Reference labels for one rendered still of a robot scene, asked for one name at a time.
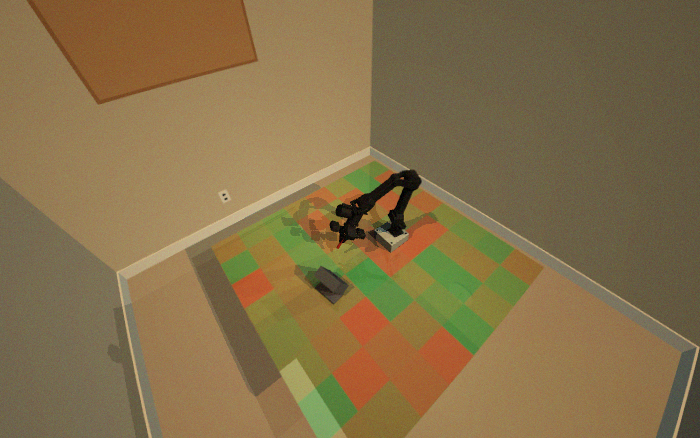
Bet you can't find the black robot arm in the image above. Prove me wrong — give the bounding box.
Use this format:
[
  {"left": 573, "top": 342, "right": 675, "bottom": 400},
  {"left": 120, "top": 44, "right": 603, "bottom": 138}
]
[{"left": 336, "top": 169, "right": 422, "bottom": 240}]

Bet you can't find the dark grey sloped panel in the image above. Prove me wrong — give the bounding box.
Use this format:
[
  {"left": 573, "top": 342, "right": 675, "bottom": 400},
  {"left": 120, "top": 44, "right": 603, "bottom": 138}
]
[{"left": 314, "top": 266, "right": 349, "bottom": 304}]

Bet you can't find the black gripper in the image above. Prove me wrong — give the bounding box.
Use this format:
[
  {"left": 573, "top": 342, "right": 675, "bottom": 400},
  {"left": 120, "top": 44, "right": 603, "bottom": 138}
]
[{"left": 329, "top": 218, "right": 366, "bottom": 243}]

